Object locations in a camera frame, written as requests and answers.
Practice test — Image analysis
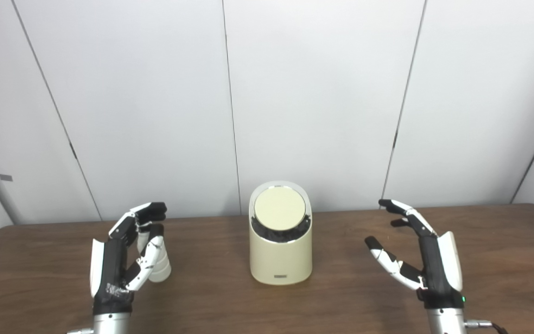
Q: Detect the white and black left hand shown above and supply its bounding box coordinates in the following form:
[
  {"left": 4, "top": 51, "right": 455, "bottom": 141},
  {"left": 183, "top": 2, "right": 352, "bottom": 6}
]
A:
[{"left": 90, "top": 202, "right": 168, "bottom": 316}]

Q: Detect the white and black right hand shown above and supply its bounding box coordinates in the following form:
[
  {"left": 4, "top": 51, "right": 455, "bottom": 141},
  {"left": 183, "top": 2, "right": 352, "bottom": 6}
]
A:
[{"left": 365, "top": 199, "right": 465, "bottom": 310}]

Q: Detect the small white plastic bottle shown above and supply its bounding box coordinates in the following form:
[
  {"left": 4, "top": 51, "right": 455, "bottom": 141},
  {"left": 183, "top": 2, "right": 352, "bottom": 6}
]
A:
[{"left": 137, "top": 230, "right": 172, "bottom": 283}]

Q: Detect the cream-colored round bin lid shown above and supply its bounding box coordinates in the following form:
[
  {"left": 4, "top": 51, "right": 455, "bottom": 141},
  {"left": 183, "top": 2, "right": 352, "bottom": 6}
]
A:
[{"left": 254, "top": 186, "right": 305, "bottom": 231}]

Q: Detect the cream-colored bin body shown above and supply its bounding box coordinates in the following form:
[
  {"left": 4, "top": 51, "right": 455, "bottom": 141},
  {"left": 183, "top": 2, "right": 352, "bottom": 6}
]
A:
[{"left": 248, "top": 181, "right": 313, "bottom": 286}]

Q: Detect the black bin liner bag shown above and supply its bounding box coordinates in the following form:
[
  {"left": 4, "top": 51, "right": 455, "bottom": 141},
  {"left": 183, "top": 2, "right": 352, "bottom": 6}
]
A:
[{"left": 251, "top": 213, "right": 312, "bottom": 243}]

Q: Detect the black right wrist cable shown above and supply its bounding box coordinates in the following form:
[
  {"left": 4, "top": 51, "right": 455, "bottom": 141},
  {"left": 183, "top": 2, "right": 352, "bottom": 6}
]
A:
[{"left": 464, "top": 319, "right": 509, "bottom": 334}]

